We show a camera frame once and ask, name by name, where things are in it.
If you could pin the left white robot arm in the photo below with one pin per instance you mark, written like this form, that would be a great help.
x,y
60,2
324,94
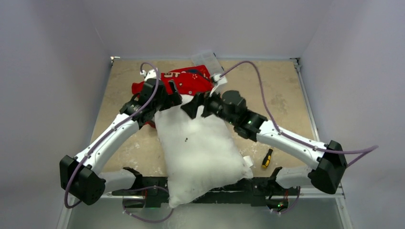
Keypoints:
x,y
81,176

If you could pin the clear plastic organizer box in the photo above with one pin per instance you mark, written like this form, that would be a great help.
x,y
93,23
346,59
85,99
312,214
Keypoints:
x,y
209,60

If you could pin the yellow black screwdriver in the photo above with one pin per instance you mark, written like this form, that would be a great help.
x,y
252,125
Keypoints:
x,y
267,159

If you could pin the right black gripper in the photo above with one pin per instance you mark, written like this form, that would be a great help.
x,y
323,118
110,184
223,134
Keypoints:
x,y
204,105

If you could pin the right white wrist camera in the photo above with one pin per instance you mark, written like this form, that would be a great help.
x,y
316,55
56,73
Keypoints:
x,y
219,83

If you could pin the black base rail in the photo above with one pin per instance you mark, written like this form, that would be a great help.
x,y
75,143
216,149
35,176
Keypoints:
x,y
257,192

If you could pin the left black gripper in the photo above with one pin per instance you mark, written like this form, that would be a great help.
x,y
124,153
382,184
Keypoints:
x,y
172,99

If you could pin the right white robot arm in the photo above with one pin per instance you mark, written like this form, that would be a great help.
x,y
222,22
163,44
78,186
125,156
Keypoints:
x,y
256,127

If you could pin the white pillow insert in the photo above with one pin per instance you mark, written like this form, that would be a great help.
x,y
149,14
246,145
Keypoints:
x,y
200,154

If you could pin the red printed pillowcase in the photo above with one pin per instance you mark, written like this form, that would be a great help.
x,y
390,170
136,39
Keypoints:
x,y
189,81

